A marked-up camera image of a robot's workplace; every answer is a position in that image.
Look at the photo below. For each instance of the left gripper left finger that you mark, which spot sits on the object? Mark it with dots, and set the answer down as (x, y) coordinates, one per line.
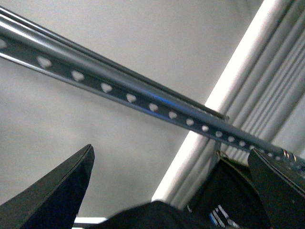
(53, 201)

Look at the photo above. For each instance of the grey front perforated rack rail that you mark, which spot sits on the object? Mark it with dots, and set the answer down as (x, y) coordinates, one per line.
(214, 128)

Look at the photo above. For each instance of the grey perforated rack rail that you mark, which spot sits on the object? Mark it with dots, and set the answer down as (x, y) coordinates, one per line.
(119, 66)
(214, 128)

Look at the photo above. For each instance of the black t-shirt with print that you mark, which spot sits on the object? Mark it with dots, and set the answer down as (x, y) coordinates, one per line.
(154, 215)

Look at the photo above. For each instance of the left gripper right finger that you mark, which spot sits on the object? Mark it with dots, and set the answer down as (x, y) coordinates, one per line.
(281, 188)

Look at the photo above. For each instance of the black hanging t-shirt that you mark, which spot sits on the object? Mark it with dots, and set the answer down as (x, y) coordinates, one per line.
(228, 198)

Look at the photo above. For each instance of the grey rear perforated rack rail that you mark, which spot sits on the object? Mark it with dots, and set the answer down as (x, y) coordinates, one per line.
(119, 66)

